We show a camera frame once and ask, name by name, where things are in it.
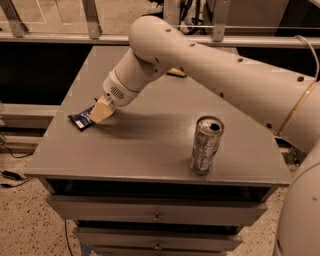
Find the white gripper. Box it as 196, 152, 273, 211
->
90, 69, 138, 123

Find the blue rxbar blueberry wrapper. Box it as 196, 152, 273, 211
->
68, 106, 94, 131

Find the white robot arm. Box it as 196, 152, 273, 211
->
90, 16, 320, 256

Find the yellow sponge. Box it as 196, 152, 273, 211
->
167, 68, 186, 78

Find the grey drawer cabinet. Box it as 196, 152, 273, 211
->
26, 46, 291, 256

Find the silver drink can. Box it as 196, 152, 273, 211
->
189, 116, 224, 176

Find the black cable with adapter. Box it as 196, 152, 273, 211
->
0, 143, 34, 189

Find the metal railing frame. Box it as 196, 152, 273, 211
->
0, 0, 320, 48

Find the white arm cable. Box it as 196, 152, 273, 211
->
294, 34, 320, 81

